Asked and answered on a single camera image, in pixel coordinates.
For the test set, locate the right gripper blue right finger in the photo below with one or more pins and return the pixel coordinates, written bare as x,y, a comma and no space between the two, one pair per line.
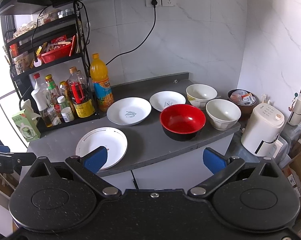
223,169

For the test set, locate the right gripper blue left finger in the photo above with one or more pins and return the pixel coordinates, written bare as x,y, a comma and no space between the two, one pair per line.
86,168

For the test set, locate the white ribbed bowl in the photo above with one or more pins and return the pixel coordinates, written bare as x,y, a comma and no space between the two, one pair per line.
222,114

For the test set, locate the red and black bowl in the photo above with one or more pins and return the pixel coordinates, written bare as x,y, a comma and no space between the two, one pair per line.
182,122

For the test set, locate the white plate Sweet print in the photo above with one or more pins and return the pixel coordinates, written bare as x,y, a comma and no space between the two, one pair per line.
129,111

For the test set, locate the white bowl yellow pattern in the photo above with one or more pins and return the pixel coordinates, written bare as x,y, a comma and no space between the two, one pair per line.
199,95

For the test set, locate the white plate Bakery print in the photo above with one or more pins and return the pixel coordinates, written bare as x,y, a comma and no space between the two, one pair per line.
164,99

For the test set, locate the green tea box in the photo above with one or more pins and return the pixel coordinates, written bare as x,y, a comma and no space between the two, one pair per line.
26,126

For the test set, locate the white electric kettle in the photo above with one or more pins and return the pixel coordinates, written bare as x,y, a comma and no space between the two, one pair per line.
261,135

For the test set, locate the small white jar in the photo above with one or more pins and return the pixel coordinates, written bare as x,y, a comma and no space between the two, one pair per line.
67,114

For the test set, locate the soy sauce bottle yellow label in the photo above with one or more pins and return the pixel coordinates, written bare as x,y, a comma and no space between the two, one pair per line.
80,94

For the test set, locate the white spray oil bottle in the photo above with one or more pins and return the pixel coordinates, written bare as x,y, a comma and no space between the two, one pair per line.
42,106

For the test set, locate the sauce bottle green label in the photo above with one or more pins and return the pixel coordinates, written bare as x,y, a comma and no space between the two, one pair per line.
53,91

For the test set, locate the clear bottle red cap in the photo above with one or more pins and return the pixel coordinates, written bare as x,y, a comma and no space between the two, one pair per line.
40,84

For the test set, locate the white small appliance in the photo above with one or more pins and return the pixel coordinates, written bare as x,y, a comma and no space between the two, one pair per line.
295,117

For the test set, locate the orange juice bottle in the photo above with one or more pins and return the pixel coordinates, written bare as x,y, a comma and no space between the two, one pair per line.
101,83

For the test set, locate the black metal shelf rack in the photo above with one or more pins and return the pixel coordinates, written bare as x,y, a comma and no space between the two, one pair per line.
68,25

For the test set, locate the red plastic basket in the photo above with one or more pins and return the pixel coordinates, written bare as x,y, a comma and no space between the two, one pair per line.
56,54

